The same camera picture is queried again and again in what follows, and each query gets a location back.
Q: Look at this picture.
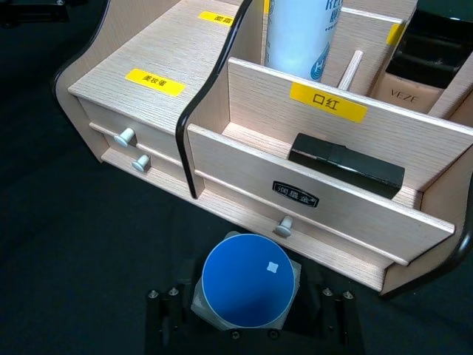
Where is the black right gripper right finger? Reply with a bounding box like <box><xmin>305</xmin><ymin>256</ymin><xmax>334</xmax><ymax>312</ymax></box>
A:
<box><xmin>284</xmin><ymin>265</ymin><xmax>367</xmax><ymax>355</ymax></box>

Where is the white drawer knob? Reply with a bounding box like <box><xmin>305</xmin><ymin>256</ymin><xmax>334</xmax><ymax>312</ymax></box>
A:
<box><xmin>273</xmin><ymin>215</ymin><xmax>295</xmax><ymax>238</ymax></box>
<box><xmin>132</xmin><ymin>154</ymin><xmax>151</xmax><ymax>175</ymax></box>
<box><xmin>113</xmin><ymin>127</ymin><xmax>137</xmax><ymax>149</ymax></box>

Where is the beige foundation bottle black cap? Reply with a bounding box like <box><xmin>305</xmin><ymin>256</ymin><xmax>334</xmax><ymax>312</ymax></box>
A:
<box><xmin>369</xmin><ymin>10</ymin><xmax>467</xmax><ymax>114</ymax></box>

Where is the black equipment piece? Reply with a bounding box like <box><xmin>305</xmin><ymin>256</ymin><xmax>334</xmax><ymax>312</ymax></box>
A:
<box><xmin>0</xmin><ymin>0</ymin><xmax>72</xmax><ymax>29</ymax></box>

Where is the yellow label sticker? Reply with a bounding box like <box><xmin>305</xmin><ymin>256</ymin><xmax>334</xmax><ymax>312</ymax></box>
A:
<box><xmin>288</xmin><ymin>81</ymin><xmax>369</xmax><ymax>124</ymax></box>
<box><xmin>197</xmin><ymin>10</ymin><xmax>234</xmax><ymax>27</ymax></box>
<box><xmin>385</xmin><ymin>23</ymin><xmax>406</xmax><ymax>47</ymax></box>
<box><xmin>124</xmin><ymin>67</ymin><xmax>186</xmax><ymax>98</ymax></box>

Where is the glass jar with blue lid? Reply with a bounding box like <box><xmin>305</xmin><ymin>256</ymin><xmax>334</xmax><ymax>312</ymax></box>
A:
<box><xmin>191</xmin><ymin>231</ymin><xmax>302</xmax><ymax>332</ymax></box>

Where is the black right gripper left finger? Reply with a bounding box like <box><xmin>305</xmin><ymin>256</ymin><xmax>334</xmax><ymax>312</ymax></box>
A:
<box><xmin>145</xmin><ymin>258</ymin><xmax>222</xmax><ymax>355</ymax></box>

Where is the pale wooden cosmetics organizer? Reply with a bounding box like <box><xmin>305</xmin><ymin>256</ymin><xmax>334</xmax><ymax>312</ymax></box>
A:
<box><xmin>53</xmin><ymin>0</ymin><xmax>473</xmax><ymax>299</ymax></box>

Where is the black lipstick case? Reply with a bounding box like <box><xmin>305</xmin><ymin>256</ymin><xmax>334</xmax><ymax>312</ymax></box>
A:
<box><xmin>287</xmin><ymin>132</ymin><xmax>406</xmax><ymax>201</ymax></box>

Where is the white spray bottle blue print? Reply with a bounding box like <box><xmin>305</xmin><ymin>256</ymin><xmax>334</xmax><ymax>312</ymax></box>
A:
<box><xmin>265</xmin><ymin>0</ymin><xmax>344</xmax><ymax>81</ymax></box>

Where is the thin wooden stick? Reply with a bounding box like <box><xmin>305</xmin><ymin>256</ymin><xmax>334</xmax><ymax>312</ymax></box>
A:
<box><xmin>337</xmin><ymin>50</ymin><xmax>365</xmax><ymax>92</ymax></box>

